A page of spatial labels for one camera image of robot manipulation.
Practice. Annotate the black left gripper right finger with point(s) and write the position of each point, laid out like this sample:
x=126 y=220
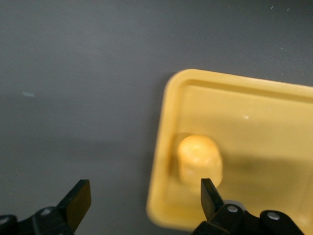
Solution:
x=211 y=203

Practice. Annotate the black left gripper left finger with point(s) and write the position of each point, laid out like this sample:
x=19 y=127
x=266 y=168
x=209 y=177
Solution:
x=78 y=203

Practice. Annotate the yellow potato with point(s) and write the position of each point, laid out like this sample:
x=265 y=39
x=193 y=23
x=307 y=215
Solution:
x=199 y=159

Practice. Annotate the yellow plastic tray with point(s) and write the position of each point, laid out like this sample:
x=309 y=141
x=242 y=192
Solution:
x=244 y=110

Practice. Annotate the dark grey table mat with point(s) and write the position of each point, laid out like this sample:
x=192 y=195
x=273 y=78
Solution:
x=73 y=98

